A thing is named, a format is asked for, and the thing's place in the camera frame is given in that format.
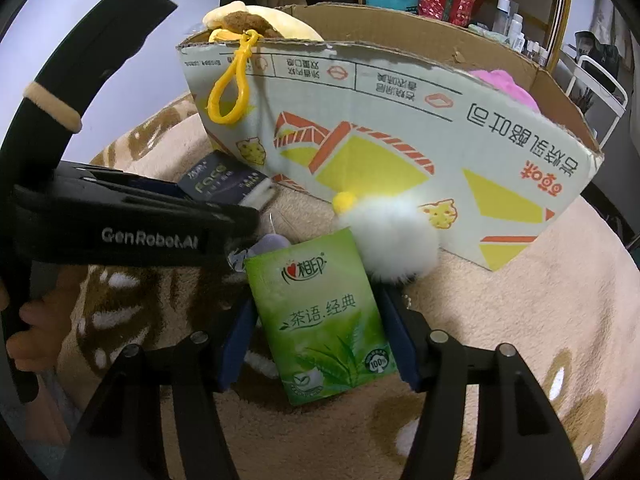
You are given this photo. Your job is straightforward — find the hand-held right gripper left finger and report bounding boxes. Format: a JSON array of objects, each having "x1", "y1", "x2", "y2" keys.
[{"x1": 65, "y1": 295, "x2": 258, "y2": 480}]

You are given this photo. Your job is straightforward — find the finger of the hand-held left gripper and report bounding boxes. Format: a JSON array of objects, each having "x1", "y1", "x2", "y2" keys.
[{"x1": 107, "y1": 176, "x2": 211, "y2": 206}]

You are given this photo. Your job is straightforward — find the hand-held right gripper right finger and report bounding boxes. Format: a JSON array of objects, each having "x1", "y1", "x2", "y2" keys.
[{"x1": 382, "y1": 285, "x2": 586, "y2": 480}]

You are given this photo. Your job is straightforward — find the dark tissue packet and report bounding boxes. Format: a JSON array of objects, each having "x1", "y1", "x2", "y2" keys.
[{"x1": 177, "y1": 152, "x2": 273, "y2": 211}]

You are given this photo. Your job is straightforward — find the green tissue pack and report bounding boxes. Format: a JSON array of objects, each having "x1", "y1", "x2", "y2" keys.
[{"x1": 244, "y1": 226, "x2": 401, "y2": 407}]

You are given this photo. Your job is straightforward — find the white fluffy plush toy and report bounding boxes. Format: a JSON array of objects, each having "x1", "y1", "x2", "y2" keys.
[{"x1": 332, "y1": 191, "x2": 443, "y2": 286}]

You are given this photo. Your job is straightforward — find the yellow bear plush keychain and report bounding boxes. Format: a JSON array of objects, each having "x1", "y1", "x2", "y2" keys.
[{"x1": 202, "y1": 1, "x2": 326, "y2": 125}]

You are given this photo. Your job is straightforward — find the printed cardboard box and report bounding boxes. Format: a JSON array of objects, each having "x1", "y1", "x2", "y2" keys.
[{"x1": 175, "y1": 2, "x2": 606, "y2": 273}]

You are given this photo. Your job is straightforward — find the pink bear plush toy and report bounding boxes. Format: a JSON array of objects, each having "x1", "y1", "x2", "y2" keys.
[{"x1": 470, "y1": 69, "x2": 541, "y2": 113}]

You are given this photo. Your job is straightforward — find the person's left hand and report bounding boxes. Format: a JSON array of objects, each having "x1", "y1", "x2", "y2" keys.
[{"x1": 0, "y1": 280, "x2": 58, "y2": 376}]

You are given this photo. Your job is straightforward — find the mint green pouch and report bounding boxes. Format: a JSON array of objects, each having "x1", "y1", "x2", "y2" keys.
[{"x1": 470, "y1": 25, "x2": 511, "y2": 47}]

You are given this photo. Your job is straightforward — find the group of cosmetic bottles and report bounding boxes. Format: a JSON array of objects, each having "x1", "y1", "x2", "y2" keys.
[{"x1": 492, "y1": 0, "x2": 548, "y2": 66}]

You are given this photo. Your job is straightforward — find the white trolley cart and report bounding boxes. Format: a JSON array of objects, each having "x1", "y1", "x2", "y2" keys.
[{"x1": 565, "y1": 55, "x2": 628, "y2": 148}]

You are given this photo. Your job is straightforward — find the black bag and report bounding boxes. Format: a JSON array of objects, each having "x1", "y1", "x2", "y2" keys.
[{"x1": 575, "y1": 30, "x2": 623, "y2": 106}]

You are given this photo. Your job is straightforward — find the wooden shelf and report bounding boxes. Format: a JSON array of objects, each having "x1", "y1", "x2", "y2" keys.
[{"x1": 357, "y1": 0, "x2": 573, "y2": 73}]

